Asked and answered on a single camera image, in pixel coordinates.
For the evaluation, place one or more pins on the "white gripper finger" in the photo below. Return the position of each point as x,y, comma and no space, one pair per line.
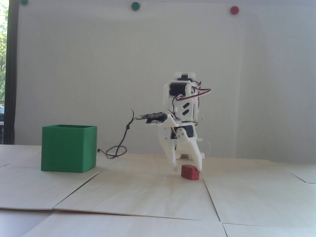
187,148
169,150

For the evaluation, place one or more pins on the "red block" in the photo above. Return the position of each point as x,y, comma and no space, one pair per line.
189,172

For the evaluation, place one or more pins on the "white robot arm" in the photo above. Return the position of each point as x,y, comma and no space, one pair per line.
182,108

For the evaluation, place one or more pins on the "green box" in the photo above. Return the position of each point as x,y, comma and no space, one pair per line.
64,150

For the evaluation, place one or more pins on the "red round magnet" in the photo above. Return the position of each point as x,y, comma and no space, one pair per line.
234,10

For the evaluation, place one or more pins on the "green round magnet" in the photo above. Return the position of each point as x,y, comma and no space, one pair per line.
24,2
135,6

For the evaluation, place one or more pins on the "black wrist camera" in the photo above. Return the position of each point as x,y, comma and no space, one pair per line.
154,117

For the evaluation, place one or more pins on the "dark window frame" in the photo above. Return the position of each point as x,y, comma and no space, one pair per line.
11,74

